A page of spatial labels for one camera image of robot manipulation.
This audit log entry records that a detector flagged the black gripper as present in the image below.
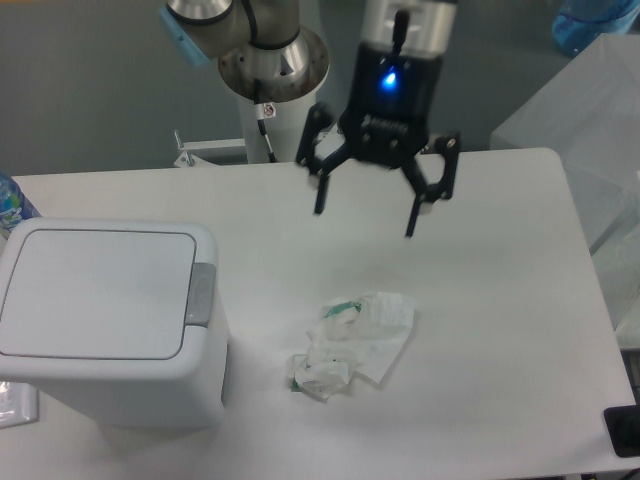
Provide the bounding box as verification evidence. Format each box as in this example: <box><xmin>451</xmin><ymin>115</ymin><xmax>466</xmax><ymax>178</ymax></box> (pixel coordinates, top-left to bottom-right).
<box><xmin>295</xmin><ymin>42</ymin><xmax>461</xmax><ymax>238</ymax></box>

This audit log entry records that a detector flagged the white push-top trash can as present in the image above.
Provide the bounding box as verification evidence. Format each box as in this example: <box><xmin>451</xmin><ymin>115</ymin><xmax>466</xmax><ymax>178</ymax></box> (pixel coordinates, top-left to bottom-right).
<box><xmin>1</xmin><ymin>218</ymin><xmax>229</xmax><ymax>428</ymax></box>

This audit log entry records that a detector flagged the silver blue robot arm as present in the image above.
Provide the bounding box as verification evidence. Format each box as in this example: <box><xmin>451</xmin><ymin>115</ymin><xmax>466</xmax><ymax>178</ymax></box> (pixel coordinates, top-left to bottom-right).
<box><xmin>160</xmin><ymin>1</ymin><xmax>460</xmax><ymax>221</ymax></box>

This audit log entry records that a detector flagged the crumpled white tissue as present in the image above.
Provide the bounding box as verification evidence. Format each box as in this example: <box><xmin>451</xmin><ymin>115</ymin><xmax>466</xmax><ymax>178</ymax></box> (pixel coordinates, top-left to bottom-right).
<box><xmin>307</xmin><ymin>292</ymin><xmax>416</xmax><ymax>384</ymax></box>

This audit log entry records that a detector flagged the crumpled green white wrapper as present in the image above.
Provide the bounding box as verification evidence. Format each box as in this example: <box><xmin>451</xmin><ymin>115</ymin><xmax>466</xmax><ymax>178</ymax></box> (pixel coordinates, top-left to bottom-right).
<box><xmin>286</xmin><ymin>348</ymin><xmax>358</xmax><ymax>402</ymax></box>

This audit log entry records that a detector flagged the blue plastic bag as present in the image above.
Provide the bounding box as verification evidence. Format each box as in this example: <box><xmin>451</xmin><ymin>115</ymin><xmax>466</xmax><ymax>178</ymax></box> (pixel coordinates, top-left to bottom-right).
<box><xmin>551</xmin><ymin>0</ymin><xmax>639</xmax><ymax>58</ymax></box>

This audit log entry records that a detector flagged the black device at edge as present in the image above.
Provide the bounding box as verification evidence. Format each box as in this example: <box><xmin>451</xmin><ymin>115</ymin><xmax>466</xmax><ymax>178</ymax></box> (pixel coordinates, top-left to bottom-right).
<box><xmin>604</xmin><ymin>405</ymin><xmax>639</xmax><ymax>458</ymax></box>

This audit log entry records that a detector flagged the blue plastic water bottle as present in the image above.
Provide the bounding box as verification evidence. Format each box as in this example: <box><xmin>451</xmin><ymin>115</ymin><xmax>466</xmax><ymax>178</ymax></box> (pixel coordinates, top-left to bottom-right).
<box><xmin>1</xmin><ymin>173</ymin><xmax>41</xmax><ymax>240</ymax></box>

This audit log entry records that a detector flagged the clear plastic packet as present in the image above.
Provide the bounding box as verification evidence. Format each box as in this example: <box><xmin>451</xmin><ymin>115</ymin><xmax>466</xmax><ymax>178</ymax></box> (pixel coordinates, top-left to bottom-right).
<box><xmin>0</xmin><ymin>381</ymin><xmax>39</xmax><ymax>429</ymax></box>

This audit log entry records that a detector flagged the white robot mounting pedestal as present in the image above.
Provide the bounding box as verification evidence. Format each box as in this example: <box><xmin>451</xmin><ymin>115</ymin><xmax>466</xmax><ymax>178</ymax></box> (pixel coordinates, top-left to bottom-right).
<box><xmin>237</xmin><ymin>92</ymin><xmax>317</xmax><ymax>147</ymax></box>

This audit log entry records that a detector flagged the black pedestal cable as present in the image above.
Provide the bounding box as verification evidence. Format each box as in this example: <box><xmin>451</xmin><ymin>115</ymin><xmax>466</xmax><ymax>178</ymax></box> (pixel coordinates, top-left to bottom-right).
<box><xmin>252</xmin><ymin>78</ymin><xmax>279</xmax><ymax>164</ymax></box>

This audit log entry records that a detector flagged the white mounting bracket frame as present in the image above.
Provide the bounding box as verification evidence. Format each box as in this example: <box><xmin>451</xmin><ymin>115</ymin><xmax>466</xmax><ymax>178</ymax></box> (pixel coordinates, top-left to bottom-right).
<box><xmin>172</xmin><ymin>127</ymin><xmax>341</xmax><ymax>169</ymax></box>

